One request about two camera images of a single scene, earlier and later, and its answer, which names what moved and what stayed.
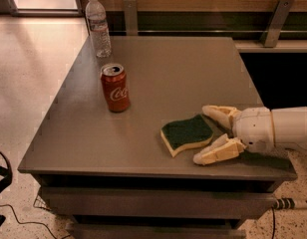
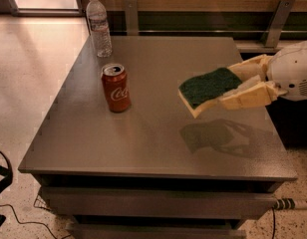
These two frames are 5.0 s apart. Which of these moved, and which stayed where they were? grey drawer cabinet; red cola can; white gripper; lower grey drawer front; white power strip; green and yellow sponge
Moved: green and yellow sponge; white gripper
Stayed: lower grey drawer front; red cola can; grey drawer cabinet; white power strip
